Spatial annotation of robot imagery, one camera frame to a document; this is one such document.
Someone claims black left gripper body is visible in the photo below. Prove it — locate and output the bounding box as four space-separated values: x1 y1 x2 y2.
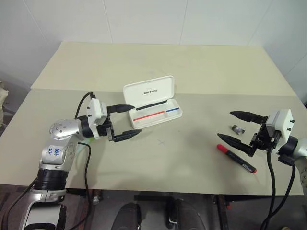
96 113 116 142

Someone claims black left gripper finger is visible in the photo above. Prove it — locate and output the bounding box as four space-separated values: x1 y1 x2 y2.
106 103 135 118
112 129 143 143

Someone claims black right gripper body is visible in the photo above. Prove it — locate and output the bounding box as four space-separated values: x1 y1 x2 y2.
249 116 281 152

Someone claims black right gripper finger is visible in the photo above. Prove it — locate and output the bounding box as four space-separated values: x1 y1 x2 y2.
229 110 269 125
216 133 257 158

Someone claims white open pencil case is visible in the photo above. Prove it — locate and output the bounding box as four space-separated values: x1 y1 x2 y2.
122 75 183 129

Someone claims small grey cap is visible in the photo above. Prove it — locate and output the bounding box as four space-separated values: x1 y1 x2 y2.
231 124 246 135

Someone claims black marker with red cap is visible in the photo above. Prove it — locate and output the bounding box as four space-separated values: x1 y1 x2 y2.
216 143 258 174

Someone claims thin red pen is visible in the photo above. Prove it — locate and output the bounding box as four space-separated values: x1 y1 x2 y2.
133 110 165 121

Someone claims thin black pen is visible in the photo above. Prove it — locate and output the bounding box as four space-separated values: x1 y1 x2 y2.
135 100 168 111

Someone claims dark rounded shape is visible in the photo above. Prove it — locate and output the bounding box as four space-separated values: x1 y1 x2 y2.
114 202 142 230

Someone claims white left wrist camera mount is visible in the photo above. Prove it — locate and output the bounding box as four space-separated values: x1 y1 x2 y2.
85 97 108 140

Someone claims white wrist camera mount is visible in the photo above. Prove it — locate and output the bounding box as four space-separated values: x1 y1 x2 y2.
265 108 294 145
85 97 108 140

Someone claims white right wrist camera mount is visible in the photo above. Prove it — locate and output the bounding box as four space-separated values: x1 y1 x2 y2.
265 108 294 145

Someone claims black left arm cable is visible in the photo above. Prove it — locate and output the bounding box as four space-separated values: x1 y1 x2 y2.
57 91 97 230

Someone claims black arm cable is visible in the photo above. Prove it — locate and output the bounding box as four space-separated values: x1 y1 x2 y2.
57 91 97 230
260 143 297 230

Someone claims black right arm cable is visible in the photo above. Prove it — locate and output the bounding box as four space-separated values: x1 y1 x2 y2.
260 143 297 230

